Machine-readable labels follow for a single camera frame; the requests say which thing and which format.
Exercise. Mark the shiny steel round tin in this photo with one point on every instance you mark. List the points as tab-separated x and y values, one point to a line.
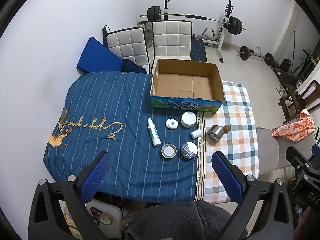
215	133

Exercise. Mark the white round jar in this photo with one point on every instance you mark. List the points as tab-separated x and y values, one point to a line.
188	118

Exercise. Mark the tape roll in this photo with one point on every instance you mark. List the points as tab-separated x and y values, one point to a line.
105	220

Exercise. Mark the white padded chair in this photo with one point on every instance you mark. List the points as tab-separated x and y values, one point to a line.
170	40
127	45

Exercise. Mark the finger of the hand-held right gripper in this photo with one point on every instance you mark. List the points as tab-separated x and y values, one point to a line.
316	152
298	161

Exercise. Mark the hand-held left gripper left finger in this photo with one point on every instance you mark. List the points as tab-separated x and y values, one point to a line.
96	177

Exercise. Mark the dark wooden stool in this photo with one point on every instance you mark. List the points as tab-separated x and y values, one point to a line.
292	102

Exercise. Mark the black purple pole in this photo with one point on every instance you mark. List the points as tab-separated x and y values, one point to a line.
105	36

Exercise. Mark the orange patterned cloth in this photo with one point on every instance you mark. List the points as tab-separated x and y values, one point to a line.
295	128

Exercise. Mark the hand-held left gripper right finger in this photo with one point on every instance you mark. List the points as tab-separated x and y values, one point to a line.
227	177

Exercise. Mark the black exercise machine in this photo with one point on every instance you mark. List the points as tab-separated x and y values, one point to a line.
287	70

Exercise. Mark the cardboard box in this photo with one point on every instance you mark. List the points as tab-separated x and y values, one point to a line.
185	82

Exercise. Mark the person's right hand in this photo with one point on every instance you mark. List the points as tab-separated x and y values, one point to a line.
306	221

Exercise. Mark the grey chair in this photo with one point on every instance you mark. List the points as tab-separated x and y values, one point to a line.
268	150

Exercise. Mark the white plastic jug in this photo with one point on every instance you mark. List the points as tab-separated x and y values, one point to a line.
113	211

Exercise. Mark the clear water jug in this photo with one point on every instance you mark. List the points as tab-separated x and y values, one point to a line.
149	38

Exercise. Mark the brown walnut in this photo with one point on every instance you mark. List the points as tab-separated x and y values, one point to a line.
226	129

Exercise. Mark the small white rounded case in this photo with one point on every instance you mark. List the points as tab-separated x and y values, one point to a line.
171	124

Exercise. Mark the black red rack post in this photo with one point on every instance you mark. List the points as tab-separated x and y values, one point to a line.
166	2

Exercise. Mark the white barbell rack post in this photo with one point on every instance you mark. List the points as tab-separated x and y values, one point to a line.
225	30

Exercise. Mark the blue striped blanket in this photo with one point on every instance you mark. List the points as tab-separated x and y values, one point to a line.
112	105

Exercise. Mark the black blue weight bench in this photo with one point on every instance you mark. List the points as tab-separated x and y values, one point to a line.
198	50

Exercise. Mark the blue foam mat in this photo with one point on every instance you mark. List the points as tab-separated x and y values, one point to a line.
98	56

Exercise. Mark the black patterned round tin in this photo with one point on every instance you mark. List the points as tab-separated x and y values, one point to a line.
188	150

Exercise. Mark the dark blue jacket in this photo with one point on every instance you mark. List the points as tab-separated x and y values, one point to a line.
132	67

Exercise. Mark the long barbell with black plates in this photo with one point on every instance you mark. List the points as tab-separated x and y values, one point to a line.
235	25

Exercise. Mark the short barbell with black plates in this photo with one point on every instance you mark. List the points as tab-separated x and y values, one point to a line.
245	52

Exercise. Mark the round tin with white lid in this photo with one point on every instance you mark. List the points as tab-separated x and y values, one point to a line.
168	151

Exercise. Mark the dark grey fleece garment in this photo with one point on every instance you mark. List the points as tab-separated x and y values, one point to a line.
175	222

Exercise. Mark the orange blue plaid blanket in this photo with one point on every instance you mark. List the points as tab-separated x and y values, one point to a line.
235	135

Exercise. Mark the white spray bottle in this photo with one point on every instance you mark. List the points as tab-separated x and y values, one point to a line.
153	132

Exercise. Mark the small white pill bottle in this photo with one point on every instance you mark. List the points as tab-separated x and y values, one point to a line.
196	133

